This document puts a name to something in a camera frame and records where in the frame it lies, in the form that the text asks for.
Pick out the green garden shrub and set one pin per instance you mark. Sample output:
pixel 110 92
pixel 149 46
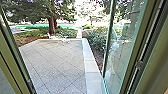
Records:
pixel 96 38

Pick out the white outdoor table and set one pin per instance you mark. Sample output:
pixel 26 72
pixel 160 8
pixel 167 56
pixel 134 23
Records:
pixel 64 39

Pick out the white outdoor bench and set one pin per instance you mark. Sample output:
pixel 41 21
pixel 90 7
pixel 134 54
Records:
pixel 50 35

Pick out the dark tree trunk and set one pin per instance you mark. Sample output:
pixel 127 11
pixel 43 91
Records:
pixel 51 23

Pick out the green glass door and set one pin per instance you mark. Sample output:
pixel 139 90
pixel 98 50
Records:
pixel 130 46

